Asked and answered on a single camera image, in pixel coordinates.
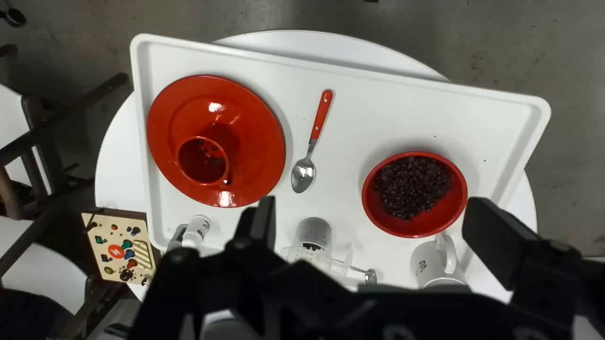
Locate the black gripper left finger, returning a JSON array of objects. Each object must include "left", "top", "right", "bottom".
[{"left": 130, "top": 194, "right": 299, "bottom": 340}]

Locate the white mug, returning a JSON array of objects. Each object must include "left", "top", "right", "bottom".
[{"left": 410, "top": 232, "right": 471, "bottom": 291}]

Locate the coffee bean pile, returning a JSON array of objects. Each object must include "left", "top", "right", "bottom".
[{"left": 370, "top": 156, "right": 454, "bottom": 223}]

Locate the red plate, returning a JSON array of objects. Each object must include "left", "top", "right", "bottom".
[{"left": 145, "top": 73, "right": 287, "bottom": 209}]

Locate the red cup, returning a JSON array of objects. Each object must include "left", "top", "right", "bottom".
[{"left": 174, "top": 121, "right": 242, "bottom": 187}]

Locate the white plastic tray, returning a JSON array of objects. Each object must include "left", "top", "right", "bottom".
[{"left": 128, "top": 32, "right": 554, "bottom": 304}]

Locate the small white cylindrical object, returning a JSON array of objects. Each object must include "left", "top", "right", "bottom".
[{"left": 168, "top": 213, "right": 214, "bottom": 253}]

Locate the red bowl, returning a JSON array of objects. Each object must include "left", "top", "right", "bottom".
[{"left": 359, "top": 149, "right": 471, "bottom": 240}]

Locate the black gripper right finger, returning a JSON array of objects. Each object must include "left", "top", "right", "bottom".
[{"left": 461, "top": 196, "right": 584, "bottom": 317}]

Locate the brown wooden shelf frame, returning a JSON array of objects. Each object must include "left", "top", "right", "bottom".
[{"left": 0, "top": 43, "right": 134, "bottom": 340}]

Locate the red-handled metal spoon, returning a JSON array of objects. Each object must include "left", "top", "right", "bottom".
[{"left": 289, "top": 87, "right": 336, "bottom": 194}]

